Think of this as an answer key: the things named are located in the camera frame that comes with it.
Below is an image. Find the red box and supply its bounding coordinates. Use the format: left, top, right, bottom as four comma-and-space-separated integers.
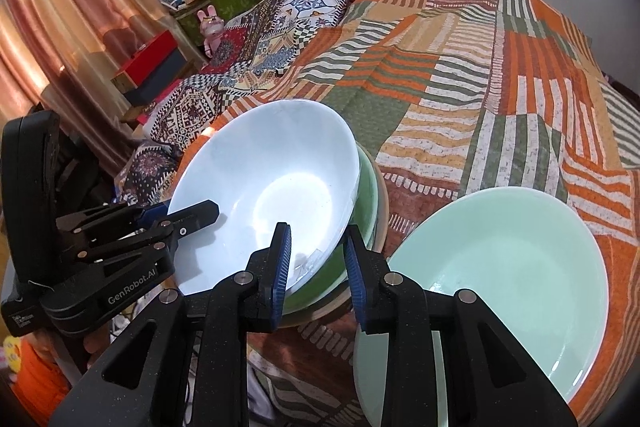
111, 29, 181, 92

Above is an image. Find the dark blue box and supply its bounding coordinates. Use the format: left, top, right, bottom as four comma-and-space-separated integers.
122, 52, 193, 106

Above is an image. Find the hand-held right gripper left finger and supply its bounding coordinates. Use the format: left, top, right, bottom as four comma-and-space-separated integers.
47, 222, 293, 427

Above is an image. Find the mint green plate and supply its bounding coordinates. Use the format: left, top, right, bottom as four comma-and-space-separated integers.
385, 187, 609, 403

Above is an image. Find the green box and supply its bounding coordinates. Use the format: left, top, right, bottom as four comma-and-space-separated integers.
175, 0, 253, 45

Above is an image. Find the pink bunny toy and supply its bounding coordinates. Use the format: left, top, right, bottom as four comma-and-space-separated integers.
196, 4, 225, 58

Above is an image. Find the patterned patchwork quilt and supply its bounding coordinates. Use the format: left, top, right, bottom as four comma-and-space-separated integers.
115, 0, 363, 208

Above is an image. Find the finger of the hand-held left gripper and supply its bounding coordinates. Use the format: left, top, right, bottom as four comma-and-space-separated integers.
75, 201, 221, 264
55, 202, 169, 236

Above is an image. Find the orange cloth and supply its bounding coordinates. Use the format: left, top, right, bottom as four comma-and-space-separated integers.
10, 334, 71, 425

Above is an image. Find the white bowl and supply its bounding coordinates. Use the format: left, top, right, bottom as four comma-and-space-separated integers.
166, 99, 362, 295

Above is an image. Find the white patterned bedsheet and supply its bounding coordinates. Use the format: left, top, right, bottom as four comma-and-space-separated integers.
247, 352, 286, 425

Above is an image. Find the pink bowl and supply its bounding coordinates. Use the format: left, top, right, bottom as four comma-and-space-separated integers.
280, 157, 390, 330

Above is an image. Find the orange brown curtain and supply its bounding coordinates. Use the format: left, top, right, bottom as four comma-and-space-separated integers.
0, 0, 166, 168

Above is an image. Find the striped orange green blanket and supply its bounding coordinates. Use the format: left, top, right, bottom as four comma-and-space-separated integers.
200, 0, 640, 427

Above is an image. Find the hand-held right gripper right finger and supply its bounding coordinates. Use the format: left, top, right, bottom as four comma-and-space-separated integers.
345, 224, 578, 427

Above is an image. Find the green bowl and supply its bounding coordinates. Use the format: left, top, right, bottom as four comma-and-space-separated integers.
282, 142, 380, 315

